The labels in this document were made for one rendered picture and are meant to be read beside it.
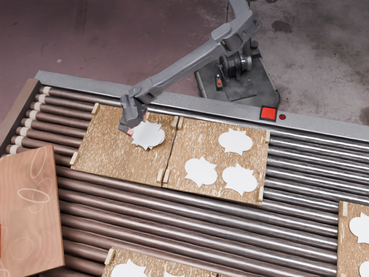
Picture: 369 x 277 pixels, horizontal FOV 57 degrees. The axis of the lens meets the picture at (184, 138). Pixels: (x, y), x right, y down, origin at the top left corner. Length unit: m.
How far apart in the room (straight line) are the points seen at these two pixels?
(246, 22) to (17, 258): 1.13
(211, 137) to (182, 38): 1.85
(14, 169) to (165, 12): 2.41
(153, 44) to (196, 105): 1.67
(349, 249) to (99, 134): 1.13
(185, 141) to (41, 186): 0.62
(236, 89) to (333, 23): 1.36
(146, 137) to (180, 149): 0.16
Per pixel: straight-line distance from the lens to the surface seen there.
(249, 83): 2.56
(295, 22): 3.46
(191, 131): 1.53
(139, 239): 1.39
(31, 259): 1.37
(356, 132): 1.69
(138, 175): 1.46
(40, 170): 1.48
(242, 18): 1.19
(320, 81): 3.04
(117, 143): 1.55
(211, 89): 2.54
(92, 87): 1.80
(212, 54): 1.20
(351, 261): 1.43
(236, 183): 1.41
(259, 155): 1.49
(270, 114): 1.61
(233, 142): 1.50
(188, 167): 1.44
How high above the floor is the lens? 2.25
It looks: 61 degrees down
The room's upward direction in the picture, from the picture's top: 7 degrees counter-clockwise
